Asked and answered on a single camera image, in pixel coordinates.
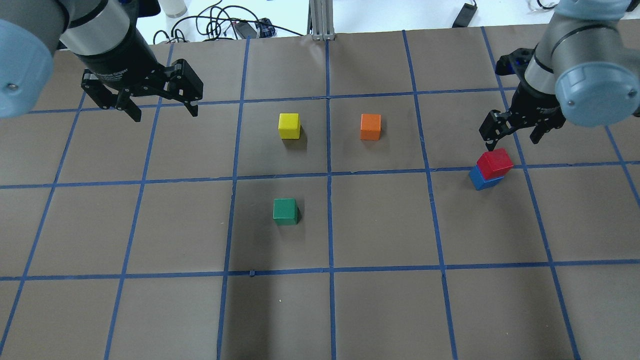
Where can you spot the aluminium frame post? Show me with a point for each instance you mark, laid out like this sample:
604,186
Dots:
321,20

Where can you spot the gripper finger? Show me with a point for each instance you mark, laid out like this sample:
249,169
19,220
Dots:
132,110
192,107
491,142
537,133

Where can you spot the black power adapter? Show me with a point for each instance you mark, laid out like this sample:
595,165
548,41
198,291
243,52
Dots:
465,15

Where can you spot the green wooden block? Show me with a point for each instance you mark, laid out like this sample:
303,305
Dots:
285,212

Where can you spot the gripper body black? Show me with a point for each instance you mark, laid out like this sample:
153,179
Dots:
536,106
121,65

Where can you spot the orange wooden block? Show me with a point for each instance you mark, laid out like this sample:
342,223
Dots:
370,128

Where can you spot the blue wooden block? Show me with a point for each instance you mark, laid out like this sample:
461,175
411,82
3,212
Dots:
479,182

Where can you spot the white cardboard tube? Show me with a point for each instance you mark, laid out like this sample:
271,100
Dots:
173,9

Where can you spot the yellow wooden block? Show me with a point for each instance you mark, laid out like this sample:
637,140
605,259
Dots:
289,126

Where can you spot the red wooden block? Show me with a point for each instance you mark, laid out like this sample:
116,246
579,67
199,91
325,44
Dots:
494,164

